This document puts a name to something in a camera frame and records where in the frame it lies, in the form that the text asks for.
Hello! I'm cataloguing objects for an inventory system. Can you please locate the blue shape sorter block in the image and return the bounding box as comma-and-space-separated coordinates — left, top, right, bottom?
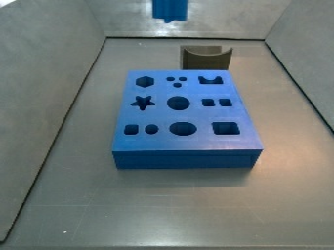
112, 70, 263, 169

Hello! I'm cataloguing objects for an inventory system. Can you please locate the dark grey curved holder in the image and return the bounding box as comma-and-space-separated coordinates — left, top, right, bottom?
180, 45, 234, 70

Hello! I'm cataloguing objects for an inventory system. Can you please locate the blue star object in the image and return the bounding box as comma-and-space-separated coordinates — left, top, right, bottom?
152, 0, 188, 23

